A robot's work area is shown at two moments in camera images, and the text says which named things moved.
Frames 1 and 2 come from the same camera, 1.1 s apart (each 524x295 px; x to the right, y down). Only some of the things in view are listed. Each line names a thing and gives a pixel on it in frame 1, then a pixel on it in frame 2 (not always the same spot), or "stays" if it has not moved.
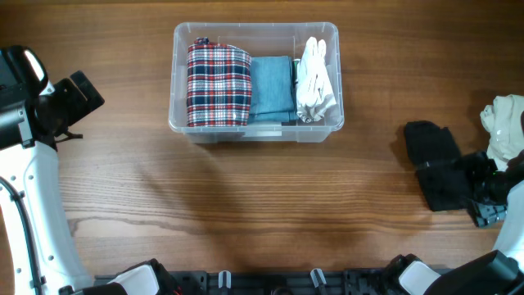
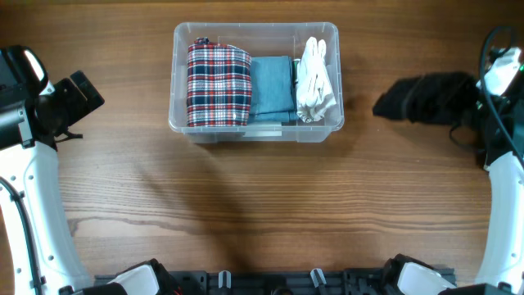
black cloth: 435,154 -> 433,98
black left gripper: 82,105 stays
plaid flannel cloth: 219,88 stays
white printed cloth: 315,91 stays
